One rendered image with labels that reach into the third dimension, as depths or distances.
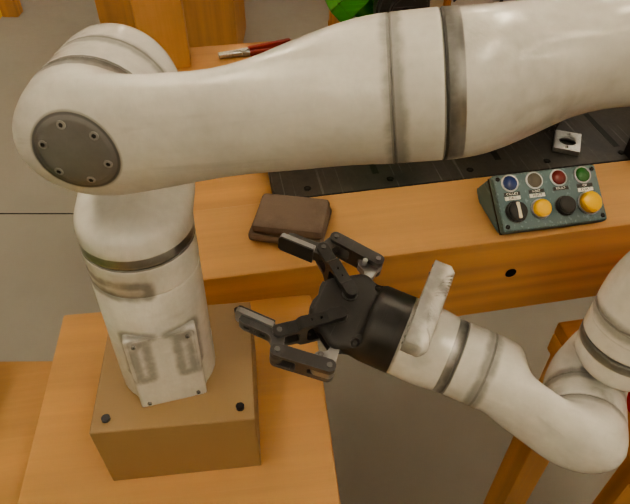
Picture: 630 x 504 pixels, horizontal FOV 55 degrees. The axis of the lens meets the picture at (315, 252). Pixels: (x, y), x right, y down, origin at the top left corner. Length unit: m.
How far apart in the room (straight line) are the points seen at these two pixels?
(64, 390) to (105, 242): 0.32
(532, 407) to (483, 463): 1.13
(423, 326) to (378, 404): 1.22
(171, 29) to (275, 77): 0.88
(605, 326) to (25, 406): 0.66
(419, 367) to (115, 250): 0.27
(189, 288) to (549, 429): 0.32
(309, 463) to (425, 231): 0.35
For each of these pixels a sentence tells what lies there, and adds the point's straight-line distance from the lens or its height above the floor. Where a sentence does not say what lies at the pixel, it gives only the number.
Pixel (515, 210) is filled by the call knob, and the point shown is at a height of 0.94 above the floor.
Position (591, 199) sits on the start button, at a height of 0.94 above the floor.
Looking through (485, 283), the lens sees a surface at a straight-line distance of 0.89.
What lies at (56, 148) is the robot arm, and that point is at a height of 1.23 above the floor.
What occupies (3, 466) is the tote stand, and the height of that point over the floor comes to 0.79.
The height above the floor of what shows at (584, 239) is 0.88.
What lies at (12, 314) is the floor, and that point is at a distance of 2.11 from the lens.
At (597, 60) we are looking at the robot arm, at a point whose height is 1.28.
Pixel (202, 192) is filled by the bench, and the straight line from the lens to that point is 0.92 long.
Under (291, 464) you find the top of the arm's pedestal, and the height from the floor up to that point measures 0.85.
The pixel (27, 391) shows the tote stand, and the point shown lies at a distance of 0.86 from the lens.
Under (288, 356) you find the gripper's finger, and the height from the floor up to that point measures 1.02.
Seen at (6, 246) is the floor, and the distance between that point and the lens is 2.36.
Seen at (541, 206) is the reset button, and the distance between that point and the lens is 0.85.
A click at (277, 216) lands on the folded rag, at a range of 0.79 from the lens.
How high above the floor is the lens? 1.44
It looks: 44 degrees down
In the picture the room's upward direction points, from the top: straight up
